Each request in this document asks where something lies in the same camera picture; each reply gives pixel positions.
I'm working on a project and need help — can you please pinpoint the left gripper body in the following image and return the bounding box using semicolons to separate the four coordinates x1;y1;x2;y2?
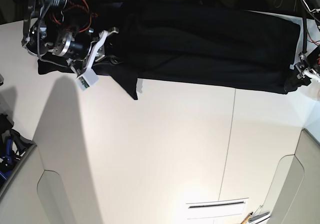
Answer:
294;48;320;86

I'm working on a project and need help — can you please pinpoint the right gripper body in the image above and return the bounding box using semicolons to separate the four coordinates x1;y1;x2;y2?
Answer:
51;28;118;68

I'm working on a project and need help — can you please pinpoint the black T-shirt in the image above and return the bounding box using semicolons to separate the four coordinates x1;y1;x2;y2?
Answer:
37;1;310;101

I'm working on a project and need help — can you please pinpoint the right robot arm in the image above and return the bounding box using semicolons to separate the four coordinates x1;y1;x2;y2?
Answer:
21;0;120;70

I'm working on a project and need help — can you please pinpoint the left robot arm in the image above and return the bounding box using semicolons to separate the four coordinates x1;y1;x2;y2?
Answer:
294;0;320;82

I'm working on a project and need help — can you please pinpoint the blue and black equipment pile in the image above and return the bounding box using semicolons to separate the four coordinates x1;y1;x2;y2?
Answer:
0;114;33;188

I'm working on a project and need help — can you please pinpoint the black ruler strip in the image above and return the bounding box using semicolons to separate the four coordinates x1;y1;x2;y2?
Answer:
188;202;245;209

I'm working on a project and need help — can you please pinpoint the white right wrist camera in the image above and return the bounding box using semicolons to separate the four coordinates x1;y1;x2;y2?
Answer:
75;69;99;91

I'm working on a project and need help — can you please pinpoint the yellow handled tool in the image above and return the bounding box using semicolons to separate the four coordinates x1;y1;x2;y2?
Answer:
241;212;253;224

